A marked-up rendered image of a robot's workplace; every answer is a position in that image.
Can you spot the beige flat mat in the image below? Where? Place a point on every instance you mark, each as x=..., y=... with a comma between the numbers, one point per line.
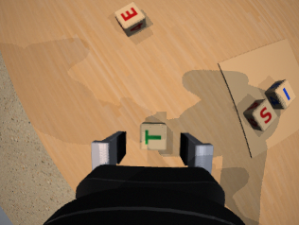
x=249, y=76

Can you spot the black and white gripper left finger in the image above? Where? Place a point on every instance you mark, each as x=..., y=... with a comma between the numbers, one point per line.
x=111, y=150

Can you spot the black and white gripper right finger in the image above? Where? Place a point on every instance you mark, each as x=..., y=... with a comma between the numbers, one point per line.
x=194, y=153

